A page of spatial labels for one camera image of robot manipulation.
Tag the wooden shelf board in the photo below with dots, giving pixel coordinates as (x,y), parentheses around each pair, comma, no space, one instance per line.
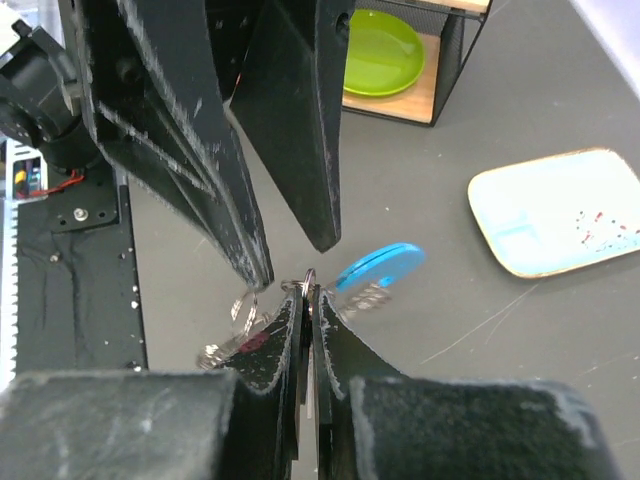
(405,57)

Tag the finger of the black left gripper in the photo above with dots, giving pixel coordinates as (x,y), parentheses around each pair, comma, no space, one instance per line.
(152,104)
(288,102)

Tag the silver key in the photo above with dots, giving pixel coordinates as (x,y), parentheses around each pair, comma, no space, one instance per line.
(245,323)

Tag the black wire shelf rack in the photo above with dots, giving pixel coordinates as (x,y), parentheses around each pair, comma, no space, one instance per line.
(449,31)

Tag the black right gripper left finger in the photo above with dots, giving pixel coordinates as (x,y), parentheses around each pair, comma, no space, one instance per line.
(235,422)

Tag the green plate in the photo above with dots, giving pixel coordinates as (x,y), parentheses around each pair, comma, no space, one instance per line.
(385,55)

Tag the grey slotted cable duct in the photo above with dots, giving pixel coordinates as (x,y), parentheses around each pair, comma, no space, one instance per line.
(9,277)

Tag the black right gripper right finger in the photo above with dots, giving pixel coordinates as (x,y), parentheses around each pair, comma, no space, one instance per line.
(374,422)

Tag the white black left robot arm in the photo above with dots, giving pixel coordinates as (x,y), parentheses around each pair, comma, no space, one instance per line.
(41,92)

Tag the light blue rectangular tray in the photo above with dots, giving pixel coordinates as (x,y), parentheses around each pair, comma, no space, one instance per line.
(559,213)

